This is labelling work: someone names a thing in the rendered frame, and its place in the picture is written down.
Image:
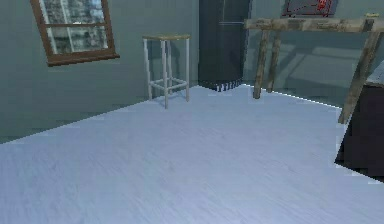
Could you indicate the dark grey fridge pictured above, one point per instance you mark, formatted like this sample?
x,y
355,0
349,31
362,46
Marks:
x,y
221,46

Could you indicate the white stool with wooden seat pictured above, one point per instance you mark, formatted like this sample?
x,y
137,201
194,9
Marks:
x,y
165,36

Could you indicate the brown framed window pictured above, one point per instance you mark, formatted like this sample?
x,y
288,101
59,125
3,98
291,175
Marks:
x,y
76,30

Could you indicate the rough wooden table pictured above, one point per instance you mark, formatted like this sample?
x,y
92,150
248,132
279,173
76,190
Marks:
x,y
310,24

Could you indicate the grey picture with red marks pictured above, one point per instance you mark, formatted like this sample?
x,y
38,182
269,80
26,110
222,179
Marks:
x,y
308,7

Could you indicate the dark cupboard with pale worktop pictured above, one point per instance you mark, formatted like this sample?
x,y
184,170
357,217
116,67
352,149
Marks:
x,y
365,130

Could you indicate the small yellow object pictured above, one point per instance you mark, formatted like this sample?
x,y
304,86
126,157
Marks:
x,y
372,15

